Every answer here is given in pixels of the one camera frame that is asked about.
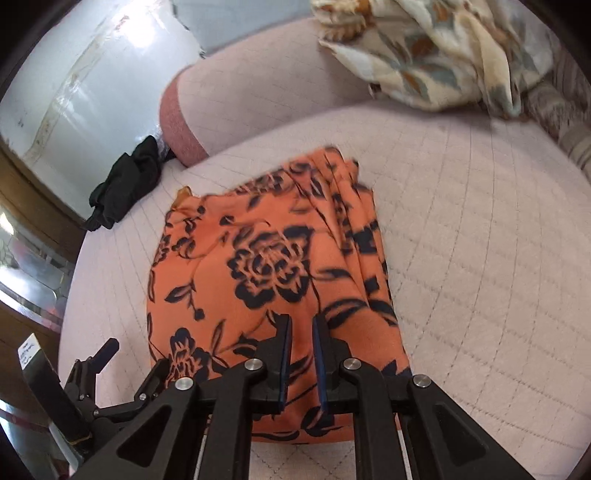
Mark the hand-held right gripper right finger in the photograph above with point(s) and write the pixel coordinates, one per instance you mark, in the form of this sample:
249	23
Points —
319	364

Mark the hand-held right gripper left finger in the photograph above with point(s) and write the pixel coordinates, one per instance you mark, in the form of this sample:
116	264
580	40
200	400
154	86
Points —
286	364

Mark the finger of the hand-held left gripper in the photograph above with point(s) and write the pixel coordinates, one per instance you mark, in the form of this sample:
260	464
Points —
154	374
105	351

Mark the orange black floral garment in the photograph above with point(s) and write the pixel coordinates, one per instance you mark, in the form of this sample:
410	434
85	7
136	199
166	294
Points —
258	230

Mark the glass door panel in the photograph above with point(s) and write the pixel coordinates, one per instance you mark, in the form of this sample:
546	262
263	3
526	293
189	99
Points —
32	286

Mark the pink quilted bed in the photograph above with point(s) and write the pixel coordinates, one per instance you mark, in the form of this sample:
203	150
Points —
461	230

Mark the clear plastic bag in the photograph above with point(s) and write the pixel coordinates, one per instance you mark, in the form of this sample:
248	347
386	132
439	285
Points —
162	145

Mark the pink bolster pillow maroon end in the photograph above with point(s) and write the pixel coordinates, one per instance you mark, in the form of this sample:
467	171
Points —
258	92

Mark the cream floral cloth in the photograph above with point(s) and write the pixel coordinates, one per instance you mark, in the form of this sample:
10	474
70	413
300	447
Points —
434	50

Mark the grey patterned cushion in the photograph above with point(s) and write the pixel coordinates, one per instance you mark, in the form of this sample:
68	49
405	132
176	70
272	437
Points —
570	110

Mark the wooden door frame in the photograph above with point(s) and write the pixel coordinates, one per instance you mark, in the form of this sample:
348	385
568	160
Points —
41	203

